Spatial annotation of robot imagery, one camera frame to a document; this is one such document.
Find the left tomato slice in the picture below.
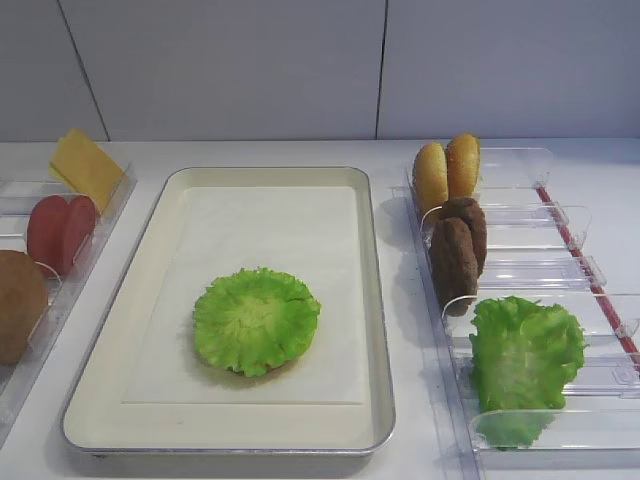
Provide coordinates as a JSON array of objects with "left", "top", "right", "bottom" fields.
[{"left": 27, "top": 195, "right": 69, "bottom": 273}]

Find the front brown meat patty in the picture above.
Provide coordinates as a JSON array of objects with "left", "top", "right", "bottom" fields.
[{"left": 429, "top": 217, "right": 479, "bottom": 316}]

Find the yellow cheese slice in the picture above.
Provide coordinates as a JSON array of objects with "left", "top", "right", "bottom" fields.
[{"left": 48, "top": 128, "right": 124, "bottom": 214}]

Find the lettuce leaf on tray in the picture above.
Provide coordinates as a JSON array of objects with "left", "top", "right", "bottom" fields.
[{"left": 192, "top": 268, "right": 321, "bottom": 377}]

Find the bun slice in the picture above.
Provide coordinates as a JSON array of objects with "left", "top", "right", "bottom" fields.
[
  {"left": 445, "top": 133, "right": 480, "bottom": 198},
  {"left": 412, "top": 142, "right": 449, "bottom": 214}
]

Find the clear left acrylic rack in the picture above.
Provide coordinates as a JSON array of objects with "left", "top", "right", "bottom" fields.
[{"left": 1, "top": 164, "right": 137, "bottom": 429}]

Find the left bun slice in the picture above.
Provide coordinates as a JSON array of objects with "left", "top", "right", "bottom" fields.
[{"left": 412, "top": 142, "right": 449, "bottom": 214}]

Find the tomato slice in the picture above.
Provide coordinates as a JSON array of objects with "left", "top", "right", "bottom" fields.
[
  {"left": 56, "top": 196, "right": 96, "bottom": 276},
  {"left": 27, "top": 195, "right": 69, "bottom": 273}
]

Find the rear brown meat patty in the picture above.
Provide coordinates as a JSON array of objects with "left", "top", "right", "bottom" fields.
[{"left": 440, "top": 197, "right": 487, "bottom": 275}]

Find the lettuce leaf in rack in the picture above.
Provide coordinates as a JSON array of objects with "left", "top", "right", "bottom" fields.
[{"left": 469, "top": 296, "right": 586, "bottom": 449}]

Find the clear right acrylic rack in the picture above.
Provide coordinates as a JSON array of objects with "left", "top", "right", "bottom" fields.
[{"left": 403, "top": 147, "right": 639, "bottom": 479}]

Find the right tomato slice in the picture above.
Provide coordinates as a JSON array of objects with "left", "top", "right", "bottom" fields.
[{"left": 56, "top": 196, "right": 96, "bottom": 276}]

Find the clear acrylic rack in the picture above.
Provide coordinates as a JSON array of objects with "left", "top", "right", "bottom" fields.
[
  {"left": 1, "top": 164, "right": 137, "bottom": 429},
  {"left": 403, "top": 147, "right": 639, "bottom": 479}
]

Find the cream metal tray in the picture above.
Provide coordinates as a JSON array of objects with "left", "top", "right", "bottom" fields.
[{"left": 62, "top": 167, "right": 395, "bottom": 455}]

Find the right bun slice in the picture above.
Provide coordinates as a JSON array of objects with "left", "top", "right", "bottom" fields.
[{"left": 445, "top": 133, "right": 480, "bottom": 198}]

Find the brown meat patty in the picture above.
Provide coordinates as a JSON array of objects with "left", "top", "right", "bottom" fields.
[
  {"left": 429, "top": 217, "right": 479, "bottom": 316},
  {"left": 440, "top": 197, "right": 487, "bottom": 275}
]

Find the brown bread bun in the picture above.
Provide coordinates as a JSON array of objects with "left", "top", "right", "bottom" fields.
[{"left": 1, "top": 250, "right": 48, "bottom": 366}]

